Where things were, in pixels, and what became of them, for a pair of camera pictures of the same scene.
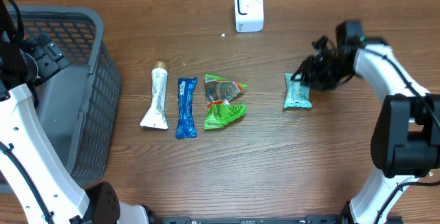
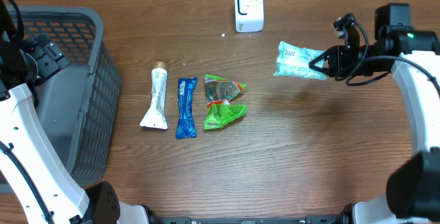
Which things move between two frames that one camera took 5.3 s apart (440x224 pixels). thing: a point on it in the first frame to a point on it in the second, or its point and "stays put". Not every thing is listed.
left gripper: [47, 53] stays put
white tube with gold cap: [157, 116] stays put
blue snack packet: [185, 127] stays put
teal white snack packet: [298, 94] to [294, 61]
